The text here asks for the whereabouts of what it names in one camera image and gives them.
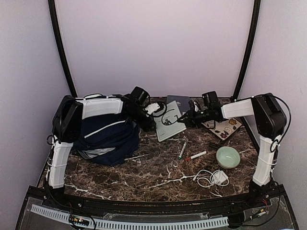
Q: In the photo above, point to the pale green ceramic bowl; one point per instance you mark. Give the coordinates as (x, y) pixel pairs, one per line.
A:
(228, 157)

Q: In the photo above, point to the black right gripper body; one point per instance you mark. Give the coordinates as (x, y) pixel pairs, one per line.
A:
(196, 119)

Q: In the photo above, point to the grey green notebook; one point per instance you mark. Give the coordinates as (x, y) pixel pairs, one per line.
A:
(166, 121)

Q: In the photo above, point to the black right corner frame post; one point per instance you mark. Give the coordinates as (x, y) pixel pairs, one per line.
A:
(248, 49)

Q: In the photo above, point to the red tipped white marker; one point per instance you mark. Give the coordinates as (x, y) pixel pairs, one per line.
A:
(195, 156)

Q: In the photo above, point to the black left corner frame post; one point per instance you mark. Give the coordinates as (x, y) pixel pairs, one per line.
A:
(60, 47)

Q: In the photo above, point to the black corner frame post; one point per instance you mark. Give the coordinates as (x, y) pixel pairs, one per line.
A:
(248, 49)
(60, 47)

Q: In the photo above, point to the floral square ceramic plate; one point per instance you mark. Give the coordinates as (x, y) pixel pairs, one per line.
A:
(223, 130)

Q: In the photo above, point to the dark blue notebook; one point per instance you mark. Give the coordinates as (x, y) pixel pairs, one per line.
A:
(182, 102)

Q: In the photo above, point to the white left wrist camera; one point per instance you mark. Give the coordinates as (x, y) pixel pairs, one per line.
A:
(155, 108)

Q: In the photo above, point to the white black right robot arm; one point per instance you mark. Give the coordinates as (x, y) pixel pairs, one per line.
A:
(271, 123)

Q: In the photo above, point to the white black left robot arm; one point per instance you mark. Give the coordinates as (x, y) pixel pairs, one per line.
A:
(67, 123)

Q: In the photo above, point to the black front table rail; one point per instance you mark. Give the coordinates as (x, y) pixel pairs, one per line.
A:
(98, 195)

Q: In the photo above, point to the white slotted cable duct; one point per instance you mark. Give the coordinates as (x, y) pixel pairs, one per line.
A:
(133, 222)

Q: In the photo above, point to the white charger with cable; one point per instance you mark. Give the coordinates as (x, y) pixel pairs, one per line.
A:
(207, 179)

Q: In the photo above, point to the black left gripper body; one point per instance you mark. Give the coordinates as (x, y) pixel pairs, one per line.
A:
(142, 123)

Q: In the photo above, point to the green tipped white marker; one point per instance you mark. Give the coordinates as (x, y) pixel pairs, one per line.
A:
(182, 150)

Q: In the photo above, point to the navy blue student backpack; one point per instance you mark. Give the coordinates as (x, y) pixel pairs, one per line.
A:
(107, 139)

